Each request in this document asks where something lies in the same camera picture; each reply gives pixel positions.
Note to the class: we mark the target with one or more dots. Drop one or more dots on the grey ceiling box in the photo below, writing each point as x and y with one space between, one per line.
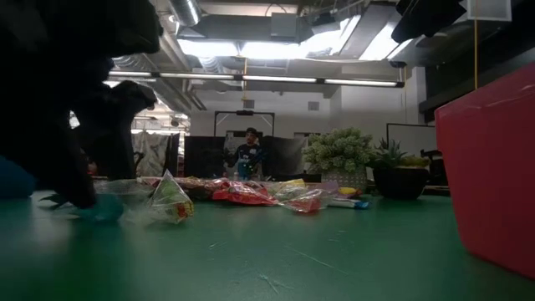
284 27

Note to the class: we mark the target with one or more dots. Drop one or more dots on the white ceiling unit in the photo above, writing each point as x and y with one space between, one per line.
489 10

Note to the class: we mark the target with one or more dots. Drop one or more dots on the clear bag yellow red label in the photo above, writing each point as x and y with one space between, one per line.
171 200

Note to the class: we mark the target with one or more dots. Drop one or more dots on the blue plastic bin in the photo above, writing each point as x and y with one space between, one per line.
12 184

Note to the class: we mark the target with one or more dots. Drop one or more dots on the clear bag teal candy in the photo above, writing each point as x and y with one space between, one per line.
104 209

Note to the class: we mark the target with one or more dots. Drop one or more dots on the yellow fruit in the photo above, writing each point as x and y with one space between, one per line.
416 161

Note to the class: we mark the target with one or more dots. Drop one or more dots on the green spiky succulent plant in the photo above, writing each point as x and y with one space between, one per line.
386 156

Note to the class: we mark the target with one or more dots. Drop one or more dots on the black framed whiteboard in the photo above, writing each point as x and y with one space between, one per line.
411 140

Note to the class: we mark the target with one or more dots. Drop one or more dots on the dark grey panel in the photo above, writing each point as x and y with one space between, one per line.
286 154

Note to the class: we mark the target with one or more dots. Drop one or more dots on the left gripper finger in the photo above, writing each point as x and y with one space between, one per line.
54 167
113 134

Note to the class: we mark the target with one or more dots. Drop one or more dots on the black chair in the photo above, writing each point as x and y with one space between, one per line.
436 167

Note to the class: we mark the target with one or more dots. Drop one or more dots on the blue white candy bar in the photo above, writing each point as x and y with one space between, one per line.
351 203

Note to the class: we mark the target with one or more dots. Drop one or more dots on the white patterned plant pot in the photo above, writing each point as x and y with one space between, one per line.
349 177

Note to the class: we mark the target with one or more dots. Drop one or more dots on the white patterned cloth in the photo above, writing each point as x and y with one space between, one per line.
152 152

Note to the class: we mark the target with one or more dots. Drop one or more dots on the small yellow candy wrapper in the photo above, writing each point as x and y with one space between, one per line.
350 192

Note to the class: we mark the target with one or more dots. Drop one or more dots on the square wall vent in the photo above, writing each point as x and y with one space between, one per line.
248 104
313 105

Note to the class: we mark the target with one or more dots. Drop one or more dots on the silver round ceiling duct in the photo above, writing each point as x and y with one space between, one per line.
186 10

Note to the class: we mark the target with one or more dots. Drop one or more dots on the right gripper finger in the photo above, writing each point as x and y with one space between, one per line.
426 16

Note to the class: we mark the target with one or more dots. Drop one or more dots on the red plastic bin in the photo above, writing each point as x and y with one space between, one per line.
493 167

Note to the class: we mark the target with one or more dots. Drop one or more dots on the clear bag yellow candy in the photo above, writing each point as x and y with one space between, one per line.
292 184

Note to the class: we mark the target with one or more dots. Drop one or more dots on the long ceiling light bar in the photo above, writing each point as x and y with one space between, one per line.
276 78

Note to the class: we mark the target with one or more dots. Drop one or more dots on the dark red candy bag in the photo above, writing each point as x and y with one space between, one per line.
196 187

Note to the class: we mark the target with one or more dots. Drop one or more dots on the black round plant pot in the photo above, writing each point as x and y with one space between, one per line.
399 182

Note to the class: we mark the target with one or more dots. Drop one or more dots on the clear bag red candy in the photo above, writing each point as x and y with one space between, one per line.
307 204

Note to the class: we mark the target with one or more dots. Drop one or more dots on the wide black frame rig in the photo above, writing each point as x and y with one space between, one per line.
244 112

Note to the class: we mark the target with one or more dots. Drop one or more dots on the bushy pale green plant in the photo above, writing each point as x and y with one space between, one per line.
336 150

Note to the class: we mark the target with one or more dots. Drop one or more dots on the black panel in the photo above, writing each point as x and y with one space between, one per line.
205 156

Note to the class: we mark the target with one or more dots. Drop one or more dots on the person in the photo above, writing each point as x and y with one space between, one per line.
248 159

